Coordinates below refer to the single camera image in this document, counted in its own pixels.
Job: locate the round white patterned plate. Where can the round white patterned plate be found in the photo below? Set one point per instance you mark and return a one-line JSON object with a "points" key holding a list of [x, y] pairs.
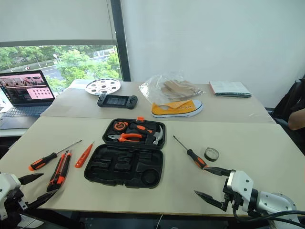
{"points": [[103, 86]]}

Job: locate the black plastic tool case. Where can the black plastic tool case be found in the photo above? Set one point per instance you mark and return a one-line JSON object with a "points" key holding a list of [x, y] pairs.
{"points": [[124, 167]]}

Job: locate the person's bare forearm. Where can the person's bare forearm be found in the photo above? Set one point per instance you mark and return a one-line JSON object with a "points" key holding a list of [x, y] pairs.
{"points": [[297, 119]]}

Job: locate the black electrical tape roll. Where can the black electrical tape roll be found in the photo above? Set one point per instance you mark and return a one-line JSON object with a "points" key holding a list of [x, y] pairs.
{"points": [[212, 154]]}

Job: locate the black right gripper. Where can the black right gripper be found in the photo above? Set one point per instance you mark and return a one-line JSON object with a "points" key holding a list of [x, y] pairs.
{"points": [[232, 196]]}

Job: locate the white roller blind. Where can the white roller blind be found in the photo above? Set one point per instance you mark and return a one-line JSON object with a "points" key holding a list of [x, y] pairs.
{"points": [[54, 19]]}

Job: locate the brown cardboard pieces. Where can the brown cardboard pieces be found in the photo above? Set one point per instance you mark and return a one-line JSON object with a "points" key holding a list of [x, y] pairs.
{"points": [[176, 89]]}

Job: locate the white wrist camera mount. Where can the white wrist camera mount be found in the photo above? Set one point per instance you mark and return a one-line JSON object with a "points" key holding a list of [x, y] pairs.
{"points": [[7, 186], [240, 183]]}

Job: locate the black window frame post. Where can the black window frame post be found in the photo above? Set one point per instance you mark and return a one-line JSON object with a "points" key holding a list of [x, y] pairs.
{"points": [[121, 43]]}

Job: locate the yellow canvas sneaker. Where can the yellow canvas sneaker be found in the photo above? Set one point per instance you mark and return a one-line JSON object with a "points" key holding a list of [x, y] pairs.
{"points": [[176, 110]]}

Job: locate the clear plastic bag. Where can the clear plastic bag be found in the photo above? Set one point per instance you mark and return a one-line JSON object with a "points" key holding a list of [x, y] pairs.
{"points": [[152, 88]]}

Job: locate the black orange utility knife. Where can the black orange utility knife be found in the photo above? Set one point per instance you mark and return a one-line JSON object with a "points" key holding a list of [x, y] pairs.
{"points": [[58, 171]]}

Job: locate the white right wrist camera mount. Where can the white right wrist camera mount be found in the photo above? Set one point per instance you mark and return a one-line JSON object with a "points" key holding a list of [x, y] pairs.
{"points": [[240, 183]]}

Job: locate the open laptop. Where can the open laptop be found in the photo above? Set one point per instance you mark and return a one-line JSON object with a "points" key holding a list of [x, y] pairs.
{"points": [[26, 90]]}

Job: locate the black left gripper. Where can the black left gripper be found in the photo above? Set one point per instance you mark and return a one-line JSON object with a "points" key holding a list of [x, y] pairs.
{"points": [[14, 199]]}

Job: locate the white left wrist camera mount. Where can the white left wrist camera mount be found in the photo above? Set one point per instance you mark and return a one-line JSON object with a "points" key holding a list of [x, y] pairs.
{"points": [[7, 186]]}

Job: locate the black handheld game controller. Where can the black handheld game controller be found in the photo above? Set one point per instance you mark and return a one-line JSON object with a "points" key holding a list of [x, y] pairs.
{"points": [[116, 100]]}

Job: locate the white booklet stack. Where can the white booklet stack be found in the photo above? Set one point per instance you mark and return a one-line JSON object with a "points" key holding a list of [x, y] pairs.
{"points": [[228, 88]]}

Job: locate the orange voltage tester pen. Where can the orange voltage tester pen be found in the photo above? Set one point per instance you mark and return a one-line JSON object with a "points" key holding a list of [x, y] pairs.
{"points": [[82, 158]]}

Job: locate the orange black tape measure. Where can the orange black tape measure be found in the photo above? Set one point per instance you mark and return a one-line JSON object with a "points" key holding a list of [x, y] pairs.
{"points": [[119, 125]]}

